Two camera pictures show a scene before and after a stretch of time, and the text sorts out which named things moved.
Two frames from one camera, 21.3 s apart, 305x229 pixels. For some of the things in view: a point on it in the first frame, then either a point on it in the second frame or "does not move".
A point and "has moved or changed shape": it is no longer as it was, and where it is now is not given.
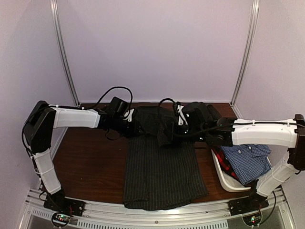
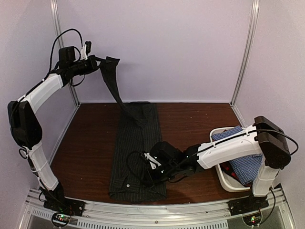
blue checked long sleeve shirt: [249, 162] does not move
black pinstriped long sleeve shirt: [160, 172] has moved or changed shape
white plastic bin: [230, 182] does not move
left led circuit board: [60, 219] does not move
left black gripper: [134, 132] -> [92, 60]
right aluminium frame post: [255, 10] does not move
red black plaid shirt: [226, 165] does not move
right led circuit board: [253, 219] does not move
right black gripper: [174, 125] -> [153, 180]
